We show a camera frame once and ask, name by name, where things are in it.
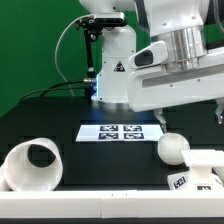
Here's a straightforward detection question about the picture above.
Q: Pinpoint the white marker sheet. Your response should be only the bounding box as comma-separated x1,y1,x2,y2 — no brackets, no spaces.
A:
76,124,163,142

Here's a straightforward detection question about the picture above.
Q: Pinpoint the white right fence bar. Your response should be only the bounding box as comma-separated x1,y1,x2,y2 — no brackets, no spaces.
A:
214,167,224,183

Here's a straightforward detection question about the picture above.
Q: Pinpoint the grey camera cable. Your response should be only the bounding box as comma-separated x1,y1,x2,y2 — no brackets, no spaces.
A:
54,13,94,98

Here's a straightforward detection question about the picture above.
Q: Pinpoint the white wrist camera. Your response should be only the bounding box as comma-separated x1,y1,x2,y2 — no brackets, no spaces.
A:
128,41,168,69

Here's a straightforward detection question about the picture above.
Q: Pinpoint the white lamp bulb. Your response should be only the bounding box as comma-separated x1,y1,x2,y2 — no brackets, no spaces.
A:
157,133,190,165

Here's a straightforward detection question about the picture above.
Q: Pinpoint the white lamp shade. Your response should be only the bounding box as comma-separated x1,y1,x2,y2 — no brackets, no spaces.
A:
3,138,63,192

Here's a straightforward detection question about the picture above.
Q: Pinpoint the black camera stand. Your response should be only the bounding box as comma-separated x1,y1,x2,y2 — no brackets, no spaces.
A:
76,16,101,102

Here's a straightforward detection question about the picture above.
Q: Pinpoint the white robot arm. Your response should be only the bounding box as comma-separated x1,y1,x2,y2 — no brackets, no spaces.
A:
79,0,224,122

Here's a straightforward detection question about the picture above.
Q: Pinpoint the grey rear camera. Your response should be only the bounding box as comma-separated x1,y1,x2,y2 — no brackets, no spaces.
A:
93,12,125,27

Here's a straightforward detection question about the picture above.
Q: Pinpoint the black cable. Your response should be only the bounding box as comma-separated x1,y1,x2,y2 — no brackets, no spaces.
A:
18,79,88,104

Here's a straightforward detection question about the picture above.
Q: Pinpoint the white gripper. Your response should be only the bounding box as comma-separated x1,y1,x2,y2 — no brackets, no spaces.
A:
127,47,224,133

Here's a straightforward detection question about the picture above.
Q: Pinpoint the white lamp base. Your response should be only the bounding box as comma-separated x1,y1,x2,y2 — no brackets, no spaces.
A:
166,148,224,192

